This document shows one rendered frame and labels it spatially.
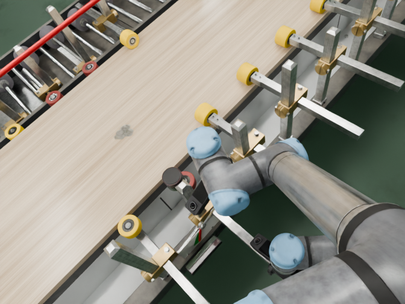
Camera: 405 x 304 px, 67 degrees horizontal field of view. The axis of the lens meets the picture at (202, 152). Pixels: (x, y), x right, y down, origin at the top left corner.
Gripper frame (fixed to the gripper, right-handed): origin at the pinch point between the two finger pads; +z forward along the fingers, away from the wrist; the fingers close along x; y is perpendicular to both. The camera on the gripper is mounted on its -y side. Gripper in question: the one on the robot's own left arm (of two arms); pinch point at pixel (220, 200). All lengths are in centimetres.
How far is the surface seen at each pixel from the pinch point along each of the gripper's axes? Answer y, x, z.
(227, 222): -1.9, -2.2, 14.5
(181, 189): -6.4, 7.0, -10.7
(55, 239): -49, 41, 10
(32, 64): -8, 115, -1
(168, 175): -6.0, 13.3, -10.8
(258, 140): 25.3, 5.8, 3.5
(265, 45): 68, 37, 10
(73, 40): 14, 115, 2
